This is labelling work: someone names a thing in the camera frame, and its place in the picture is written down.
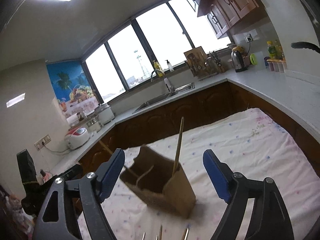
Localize steel sink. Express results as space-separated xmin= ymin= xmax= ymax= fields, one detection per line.
xmin=134 ymin=82 xmax=195 ymax=113

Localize steel electric kettle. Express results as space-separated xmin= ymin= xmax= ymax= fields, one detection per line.
xmin=231 ymin=49 xmax=248 ymax=73

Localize white red rice cooker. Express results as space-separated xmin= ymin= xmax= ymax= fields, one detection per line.
xmin=64 ymin=127 xmax=90 ymax=150

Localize white cooker pot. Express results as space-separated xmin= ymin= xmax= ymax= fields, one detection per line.
xmin=94 ymin=103 xmax=115 ymax=126

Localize wooden utensil holder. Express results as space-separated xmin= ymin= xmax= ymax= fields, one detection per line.
xmin=120 ymin=145 xmax=196 ymax=218

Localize kitchen faucet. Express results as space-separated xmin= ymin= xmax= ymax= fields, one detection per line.
xmin=150 ymin=69 xmax=175 ymax=92

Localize wooden chopstick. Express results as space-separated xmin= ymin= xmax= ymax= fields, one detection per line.
xmin=172 ymin=117 xmax=184 ymax=176

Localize floral white tablecloth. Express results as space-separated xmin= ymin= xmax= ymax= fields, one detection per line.
xmin=102 ymin=108 xmax=319 ymax=239

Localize fruit poster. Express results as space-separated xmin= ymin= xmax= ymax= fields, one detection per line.
xmin=47 ymin=61 xmax=99 ymax=118

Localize upper wooden cabinets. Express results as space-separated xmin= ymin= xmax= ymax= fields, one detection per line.
xmin=194 ymin=0 xmax=267 ymax=38

